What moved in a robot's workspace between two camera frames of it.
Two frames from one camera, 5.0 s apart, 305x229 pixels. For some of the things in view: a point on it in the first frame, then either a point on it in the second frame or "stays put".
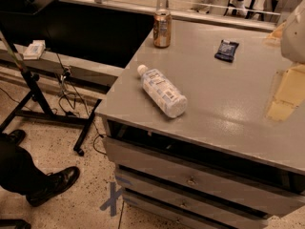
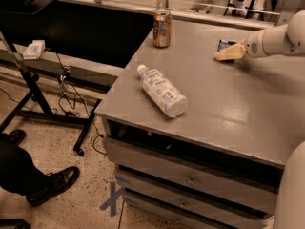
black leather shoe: x=52 y=184 stays put
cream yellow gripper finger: x=289 y=93 to x=256 y=45
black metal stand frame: x=35 y=102 stays put
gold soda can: x=162 y=29 stays put
